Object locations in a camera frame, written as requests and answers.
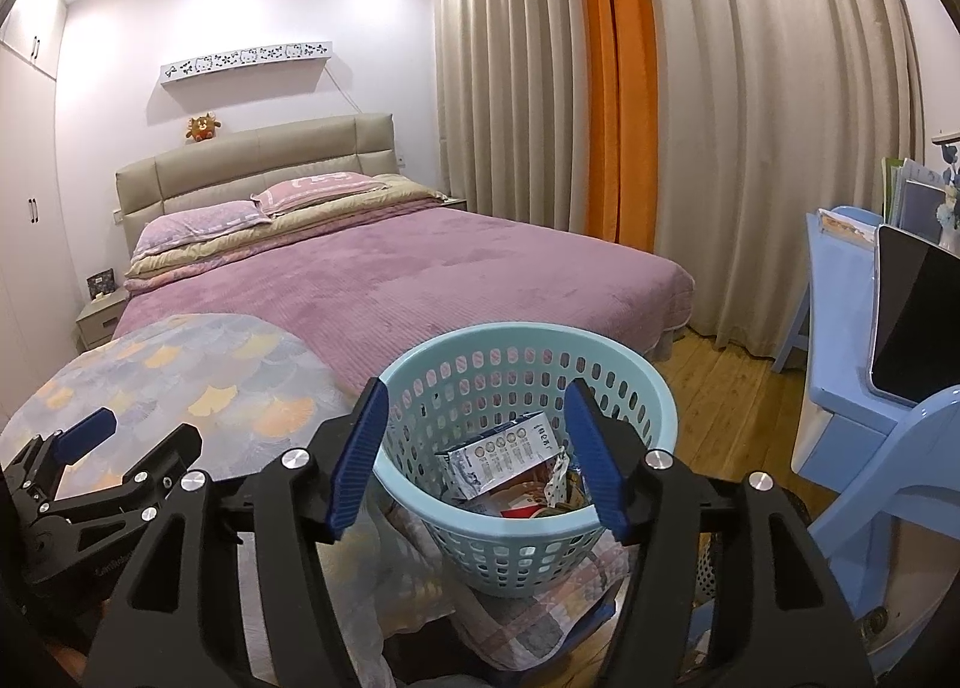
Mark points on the pink pillow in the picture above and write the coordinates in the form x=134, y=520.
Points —
x=315, y=192

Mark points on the light blue plastic basket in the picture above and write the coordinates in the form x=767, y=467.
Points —
x=525, y=339

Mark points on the beige nightstand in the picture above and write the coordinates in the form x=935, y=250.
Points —
x=97, y=320
x=455, y=202

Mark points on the bed with purple blanket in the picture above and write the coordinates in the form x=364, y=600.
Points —
x=450, y=268

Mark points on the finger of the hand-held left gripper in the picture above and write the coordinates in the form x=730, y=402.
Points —
x=86, y=429
x=150, y=470

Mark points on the orange plush toy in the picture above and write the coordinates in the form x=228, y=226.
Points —
x=203, y=129

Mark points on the light blue chair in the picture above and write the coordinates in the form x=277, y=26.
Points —
x=900, y=448

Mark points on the white milk carton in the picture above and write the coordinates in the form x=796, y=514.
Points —
x=495, y=455

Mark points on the orange curtain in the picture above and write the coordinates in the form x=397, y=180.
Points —
x=630, y=96

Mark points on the green upright book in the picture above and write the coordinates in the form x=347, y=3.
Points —
x=892, y=189

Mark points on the black tablet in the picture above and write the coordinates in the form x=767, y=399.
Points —
x=922, y=313

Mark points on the beige padded headboard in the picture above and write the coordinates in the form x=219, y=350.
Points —
x=300, y=148

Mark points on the beige folded quilt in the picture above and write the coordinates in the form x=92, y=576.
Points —
x=360, y=209

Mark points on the light blue desk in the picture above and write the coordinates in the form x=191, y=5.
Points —
x=832, y=328

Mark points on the beige curtain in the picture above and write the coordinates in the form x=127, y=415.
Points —
x=787, y=133
x=510, y=96

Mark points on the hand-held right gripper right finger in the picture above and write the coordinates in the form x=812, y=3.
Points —
x=600, y=463

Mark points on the open picture book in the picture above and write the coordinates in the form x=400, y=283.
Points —
x=847, y=227

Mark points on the white wardrobe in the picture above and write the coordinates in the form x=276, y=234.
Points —
x=30, y=133

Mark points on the purple pillow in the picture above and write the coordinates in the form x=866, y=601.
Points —
x=202, y=223

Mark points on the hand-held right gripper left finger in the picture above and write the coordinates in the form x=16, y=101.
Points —
x=352, y=478

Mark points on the patchwork cushion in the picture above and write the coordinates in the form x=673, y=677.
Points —
x=525, y=620

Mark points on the grey blue upright book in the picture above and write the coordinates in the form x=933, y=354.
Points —
x=922, y=208

